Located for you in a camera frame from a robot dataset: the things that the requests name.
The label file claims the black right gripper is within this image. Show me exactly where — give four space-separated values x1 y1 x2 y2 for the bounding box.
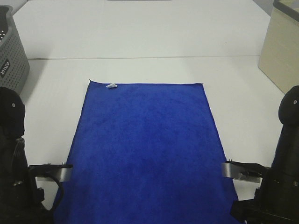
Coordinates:
230 169 299 224

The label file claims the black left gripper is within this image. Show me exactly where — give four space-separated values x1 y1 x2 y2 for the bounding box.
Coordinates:
0 179 54 224

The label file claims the blue microfibre towel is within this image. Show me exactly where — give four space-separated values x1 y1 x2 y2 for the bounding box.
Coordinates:
54 81 237 224

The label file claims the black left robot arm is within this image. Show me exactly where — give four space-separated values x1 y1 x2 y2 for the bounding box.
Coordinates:
0 87 54 224

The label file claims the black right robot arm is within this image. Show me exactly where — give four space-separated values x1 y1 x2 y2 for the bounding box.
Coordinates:
223 86 299 224

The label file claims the grey perforated plastic basket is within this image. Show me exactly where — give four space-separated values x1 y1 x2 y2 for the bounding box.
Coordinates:
0 5 30 94

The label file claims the beige box with grey rim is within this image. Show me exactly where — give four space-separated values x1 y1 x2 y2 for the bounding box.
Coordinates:
258 0 299 93

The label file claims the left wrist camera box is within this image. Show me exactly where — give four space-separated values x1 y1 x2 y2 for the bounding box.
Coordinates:
28 163 73 182

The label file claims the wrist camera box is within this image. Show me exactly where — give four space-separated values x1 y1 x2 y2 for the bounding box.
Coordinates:
221 160 270 183
28 163 73 182

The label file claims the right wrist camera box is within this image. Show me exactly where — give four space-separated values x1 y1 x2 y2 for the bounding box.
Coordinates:
221 160 270 183

